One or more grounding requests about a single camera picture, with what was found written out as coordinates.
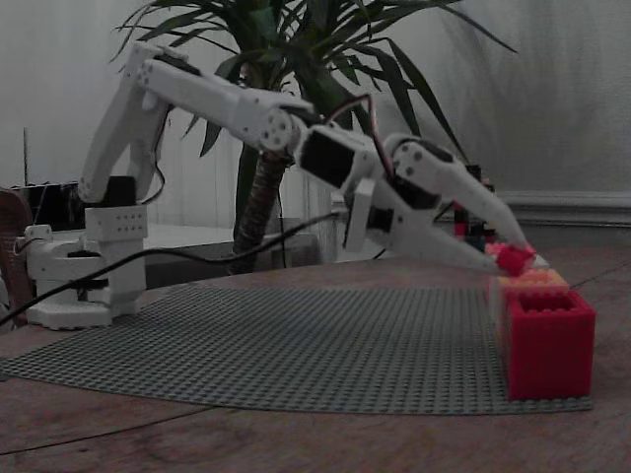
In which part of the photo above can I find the small red Lego brick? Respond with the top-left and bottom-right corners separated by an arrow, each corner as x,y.
495,244 -> 537,277

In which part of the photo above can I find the white lego box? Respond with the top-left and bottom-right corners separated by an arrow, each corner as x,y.
484,252 -> 553,303

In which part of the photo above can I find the orange lego box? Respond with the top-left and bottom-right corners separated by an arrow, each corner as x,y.
495,268 -> 572,357

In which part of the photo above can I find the large red lego box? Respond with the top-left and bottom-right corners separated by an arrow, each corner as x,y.
505,289 -> 596,401

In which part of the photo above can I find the grey Lego baseplate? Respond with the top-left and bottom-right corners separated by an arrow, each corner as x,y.
0,283 -> 596,418

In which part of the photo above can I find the green yucca plant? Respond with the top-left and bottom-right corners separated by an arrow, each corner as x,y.
110,0 -> 519,276

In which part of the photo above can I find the multicolour Lego tower with camera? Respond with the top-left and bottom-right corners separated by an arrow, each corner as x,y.
451,164 -> 499,256

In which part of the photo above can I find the red gripper wire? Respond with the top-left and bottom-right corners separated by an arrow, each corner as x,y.
326,95 -> 398,179

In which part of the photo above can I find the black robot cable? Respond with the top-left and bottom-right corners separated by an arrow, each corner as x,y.
0,212 -> 339,326

